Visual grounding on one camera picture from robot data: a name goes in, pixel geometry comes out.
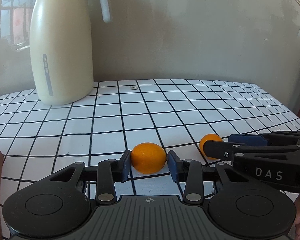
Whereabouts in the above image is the cream thermos jug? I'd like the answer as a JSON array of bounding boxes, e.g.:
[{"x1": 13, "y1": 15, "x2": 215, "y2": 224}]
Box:
[{"x1": 29, "y1": 0, "x2": 112, "y2": 106}]

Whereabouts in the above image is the small kumquat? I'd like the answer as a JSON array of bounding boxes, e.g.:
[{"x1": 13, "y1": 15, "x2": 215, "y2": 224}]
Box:
[
  {"x1": 130, "y1": 142, "x2": 166, "y2": 174},
  {"x1": 199, "y1": 134, "x2": 223, "y2": 160}
]

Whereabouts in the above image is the checkered white tablecloth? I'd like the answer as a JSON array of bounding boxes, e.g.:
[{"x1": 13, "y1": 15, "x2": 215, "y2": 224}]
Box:
[{"x1": 0, "y1": 79, "x2": 300, "y2": 239}]

